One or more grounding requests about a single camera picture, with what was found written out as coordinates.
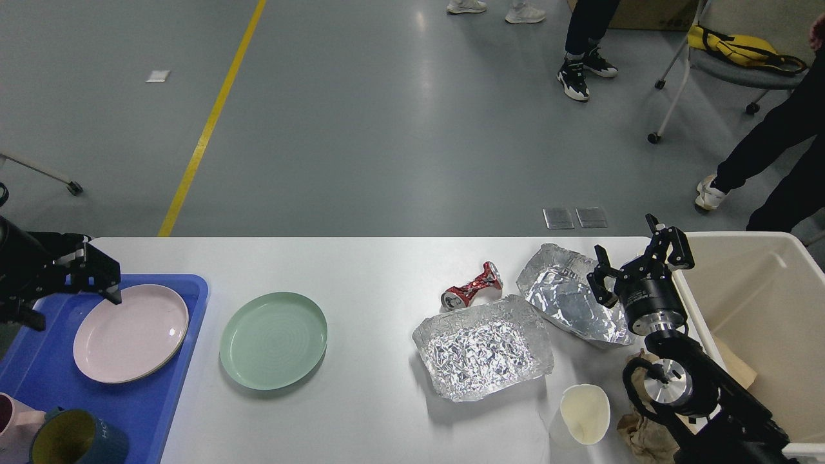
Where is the floor plate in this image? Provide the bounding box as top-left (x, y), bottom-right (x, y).
top-left (543, 208), bottom-right (575, 230)
top-left (576, 208), bottom-right (609, 229)

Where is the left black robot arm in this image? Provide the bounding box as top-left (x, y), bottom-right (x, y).
top-left (1, 217), bottom-right (122, 354)

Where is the chair leg with caster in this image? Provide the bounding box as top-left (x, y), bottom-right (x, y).
top-left (1, 153), bottom-right (84, 196)

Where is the person with white shoes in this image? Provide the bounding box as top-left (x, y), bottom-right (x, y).
top-left (446, 0), bottom-right (547, 25)

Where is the left floor plate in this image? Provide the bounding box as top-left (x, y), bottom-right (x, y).
top-left (543, 208), bottom-right (575, 230)

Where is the yellow bag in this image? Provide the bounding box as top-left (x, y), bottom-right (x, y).
top-left (686, 24), bottom-right (808, 77)

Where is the person with black sneakers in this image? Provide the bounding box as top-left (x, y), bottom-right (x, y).
top-left (557, 1), bottom-right (621, 102)

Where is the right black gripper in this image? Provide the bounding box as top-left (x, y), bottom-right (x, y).
top-left (587, 213), bottom-right (695, 336)

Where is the beige plastic bin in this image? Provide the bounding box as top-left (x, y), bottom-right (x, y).
top-left (673, 232), bottom-right (824, 463)

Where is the white paper cup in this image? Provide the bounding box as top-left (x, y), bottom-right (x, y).
top-left (548, 383), bottom-right (611, 447)

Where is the person with beige sneakers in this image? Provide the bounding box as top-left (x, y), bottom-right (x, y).
top-left (694, 15), bottom-right (824, 234)

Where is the grey chair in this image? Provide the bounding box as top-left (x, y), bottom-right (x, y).
top-left (647, 1), bottom-right (823, 144)

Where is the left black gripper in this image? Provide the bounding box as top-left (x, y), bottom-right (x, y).
top-left (1, 217), bottom-right (122, 331)

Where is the right floor plate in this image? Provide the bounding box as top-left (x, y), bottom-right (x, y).
top-left (576, 208), bottom-right (609, 229)

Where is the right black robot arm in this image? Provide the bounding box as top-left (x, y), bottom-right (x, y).
top-left (587, 214), bottom-right (793, 463)

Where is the dark teal mug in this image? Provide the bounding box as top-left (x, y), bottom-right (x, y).
top-left (29, 408), bottom-right (130, 463)

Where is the rear foil tray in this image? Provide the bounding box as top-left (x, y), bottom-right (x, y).
top-left (516, 243), bottom-right (636, 349)

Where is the crumpled brown paper bag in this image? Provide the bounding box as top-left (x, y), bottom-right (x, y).
top-left (616, 349), bottom-right (679, 463)

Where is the front foil tray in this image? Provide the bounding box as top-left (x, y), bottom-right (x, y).
top-left (412, 295), bottom-right (555, 402)

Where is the blue plastic tray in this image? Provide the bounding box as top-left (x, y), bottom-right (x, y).
top-left (1, 274), bottom-right (209, 463)

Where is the crushed red can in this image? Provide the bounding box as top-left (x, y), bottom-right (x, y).
top-left (441, 261), bottom-right (503, 311)

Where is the cardboard box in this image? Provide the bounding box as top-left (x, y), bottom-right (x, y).
top-left (609, 1), bottom-right (699, 32)

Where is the foil tray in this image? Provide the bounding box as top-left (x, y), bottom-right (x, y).
top-left (412, 295), bottom-right (555, 402)
top-left (516, 243), bottom-right (636, 349)

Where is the pink plate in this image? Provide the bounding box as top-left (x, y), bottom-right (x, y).
top-left (72, 284), bottom-right (189, 384)

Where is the green plate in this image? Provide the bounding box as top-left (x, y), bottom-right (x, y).
top-left (219, 293), bottom-right (328, 391)

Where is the pink mug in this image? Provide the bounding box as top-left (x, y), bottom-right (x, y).
top-left (1, 392), bottom-right (45, 463)

